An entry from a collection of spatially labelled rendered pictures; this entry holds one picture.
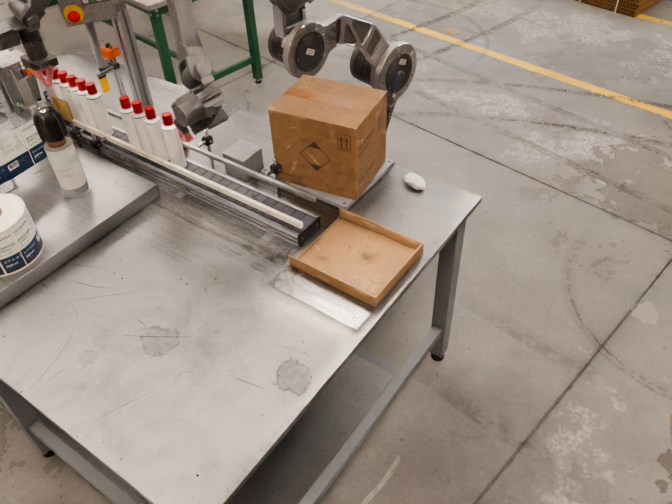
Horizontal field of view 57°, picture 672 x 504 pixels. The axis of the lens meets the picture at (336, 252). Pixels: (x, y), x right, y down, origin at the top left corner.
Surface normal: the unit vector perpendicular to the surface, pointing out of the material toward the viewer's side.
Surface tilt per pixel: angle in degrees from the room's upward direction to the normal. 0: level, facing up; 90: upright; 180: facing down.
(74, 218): 0
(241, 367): 0
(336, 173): 90
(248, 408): 0
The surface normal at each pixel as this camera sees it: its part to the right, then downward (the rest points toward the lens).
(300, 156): -0.44, 0.63
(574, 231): -0.04, -0.73
